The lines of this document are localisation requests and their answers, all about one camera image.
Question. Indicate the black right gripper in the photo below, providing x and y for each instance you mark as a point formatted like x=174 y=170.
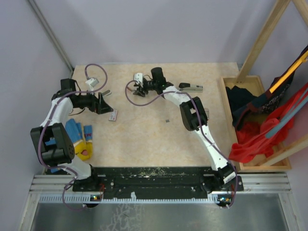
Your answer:
x=139 y=92

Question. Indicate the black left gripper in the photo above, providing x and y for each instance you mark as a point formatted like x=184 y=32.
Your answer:
x=98 y=105

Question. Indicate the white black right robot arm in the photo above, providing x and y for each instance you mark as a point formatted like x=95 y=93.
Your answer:
x=194 y=119

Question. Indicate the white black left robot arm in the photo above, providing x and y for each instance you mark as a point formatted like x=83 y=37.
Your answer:
x=62 y=104

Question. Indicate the black grey large stapler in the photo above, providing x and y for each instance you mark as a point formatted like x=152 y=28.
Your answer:
x=188 y=87

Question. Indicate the red white staple box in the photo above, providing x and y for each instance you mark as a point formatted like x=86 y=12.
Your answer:
x=113 y=115

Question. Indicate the blue yellow cartoon cloth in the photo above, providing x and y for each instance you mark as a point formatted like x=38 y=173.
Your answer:
x=81 y=139

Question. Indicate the dark patterned cloth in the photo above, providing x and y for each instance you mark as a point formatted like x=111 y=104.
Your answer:
x=242 y=102

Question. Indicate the red cloth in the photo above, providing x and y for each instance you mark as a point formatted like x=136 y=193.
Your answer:
x=254 y=139

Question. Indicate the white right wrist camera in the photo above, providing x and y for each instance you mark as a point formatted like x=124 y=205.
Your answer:
x=138 y=78

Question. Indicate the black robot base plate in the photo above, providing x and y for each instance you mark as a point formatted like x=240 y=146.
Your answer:
x=151 y=183

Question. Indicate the aluminium rail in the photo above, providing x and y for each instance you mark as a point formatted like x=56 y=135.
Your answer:
x=50 y=189

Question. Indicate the wooden frame beam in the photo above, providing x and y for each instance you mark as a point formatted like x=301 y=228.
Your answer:
x=265 y=33

